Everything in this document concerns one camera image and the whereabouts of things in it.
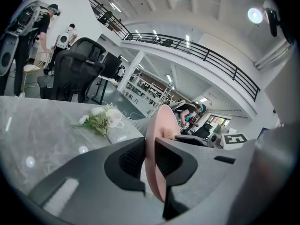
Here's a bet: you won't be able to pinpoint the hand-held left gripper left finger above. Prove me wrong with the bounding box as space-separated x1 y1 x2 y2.
27 136 165 225

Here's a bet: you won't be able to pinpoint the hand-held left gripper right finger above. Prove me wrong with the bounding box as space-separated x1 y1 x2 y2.
154 137 258 221

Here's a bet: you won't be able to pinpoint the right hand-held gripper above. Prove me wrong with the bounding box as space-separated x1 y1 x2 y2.
174 133 248 150

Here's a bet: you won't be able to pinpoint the beige object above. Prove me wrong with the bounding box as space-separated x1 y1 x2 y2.
160 127 177 141

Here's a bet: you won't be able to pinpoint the pink big plate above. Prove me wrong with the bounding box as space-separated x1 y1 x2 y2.
140 104 181 203

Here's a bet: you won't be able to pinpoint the white flower bunch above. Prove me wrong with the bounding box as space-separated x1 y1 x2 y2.
71 104 113 138

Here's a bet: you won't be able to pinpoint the white shelving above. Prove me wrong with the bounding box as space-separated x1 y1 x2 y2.
126 71 176 113

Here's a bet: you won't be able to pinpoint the white cup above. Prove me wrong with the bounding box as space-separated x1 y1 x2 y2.
106 108 125 129

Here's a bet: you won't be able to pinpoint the black balcony railing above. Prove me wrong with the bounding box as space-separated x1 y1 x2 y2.
86 0 261 103

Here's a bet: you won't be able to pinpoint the black mesh office chair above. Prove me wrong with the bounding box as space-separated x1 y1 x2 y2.
38 50 105 103
69 37 106 64

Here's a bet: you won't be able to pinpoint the black monitor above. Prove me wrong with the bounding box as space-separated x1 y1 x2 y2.
102 51 123 79

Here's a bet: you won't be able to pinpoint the white round backpack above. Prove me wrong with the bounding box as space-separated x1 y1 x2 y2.
58 31 71 49

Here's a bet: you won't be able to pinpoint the round ceiling lamp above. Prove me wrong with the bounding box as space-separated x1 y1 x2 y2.
247 7 264 24

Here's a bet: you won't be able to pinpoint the grey shell backpack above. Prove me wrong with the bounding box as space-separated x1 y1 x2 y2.
0 30 21 77

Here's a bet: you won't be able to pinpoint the yellow wire chair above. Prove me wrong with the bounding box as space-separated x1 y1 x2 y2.
22 50 52 96

